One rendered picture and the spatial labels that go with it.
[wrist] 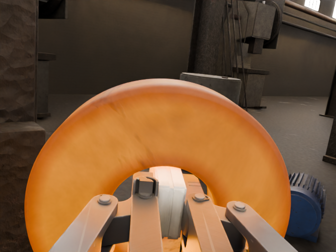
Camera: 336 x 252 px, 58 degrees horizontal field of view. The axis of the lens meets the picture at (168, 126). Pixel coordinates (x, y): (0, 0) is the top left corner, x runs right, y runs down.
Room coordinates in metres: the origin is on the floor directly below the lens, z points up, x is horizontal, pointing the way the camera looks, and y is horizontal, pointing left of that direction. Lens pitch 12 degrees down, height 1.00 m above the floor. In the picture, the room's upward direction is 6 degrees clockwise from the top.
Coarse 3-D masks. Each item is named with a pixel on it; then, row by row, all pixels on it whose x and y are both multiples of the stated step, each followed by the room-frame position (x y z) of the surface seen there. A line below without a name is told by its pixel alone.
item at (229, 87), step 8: (184, 72) 3.02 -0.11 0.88; (184, 80) 2.75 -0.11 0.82; (192, 80) 2.68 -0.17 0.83; (200, 80) 2.64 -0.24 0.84; (208, 80) 2.62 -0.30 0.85; (216, 80) 2.62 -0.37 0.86; (224, 80) 2.63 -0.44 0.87; (232, 80) 2.69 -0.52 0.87; (240, 80) 2.90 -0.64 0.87; (216, 88) 2.62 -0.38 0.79; (224, 88) 2.64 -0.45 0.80; (232, 88) 2.68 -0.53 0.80; (232, 96) 2.69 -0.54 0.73
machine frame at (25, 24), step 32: (0, 0) 0.46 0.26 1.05; (32, 0) 0.49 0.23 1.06; (0, 32) 0.46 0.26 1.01; (32, 32) 0.49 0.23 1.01; (0, 64) 0.46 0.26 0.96; (32, 64) 0.49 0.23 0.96; (0, 96) 0.46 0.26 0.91; (32, 96) 0.49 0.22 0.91; (0, 128) 0.42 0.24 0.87; (32, 128) 0.44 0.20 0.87; (0, 160) 0.41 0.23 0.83; (32, 160) 0.44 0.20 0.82; (0, 192) 0.41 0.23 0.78; (0, 224) 0.41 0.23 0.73
